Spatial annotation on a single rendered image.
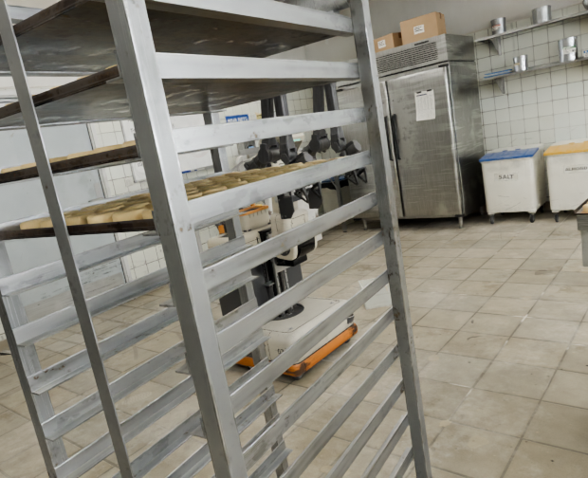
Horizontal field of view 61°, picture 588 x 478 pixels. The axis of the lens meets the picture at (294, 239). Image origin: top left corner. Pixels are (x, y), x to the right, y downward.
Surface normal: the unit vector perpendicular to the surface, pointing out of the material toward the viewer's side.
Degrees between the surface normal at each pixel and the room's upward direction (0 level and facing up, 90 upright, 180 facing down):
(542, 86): 90
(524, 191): 92
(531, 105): 90
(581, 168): 92
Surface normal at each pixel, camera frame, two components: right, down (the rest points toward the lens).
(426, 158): -0.63, 0.25
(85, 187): 0.76, 0.00
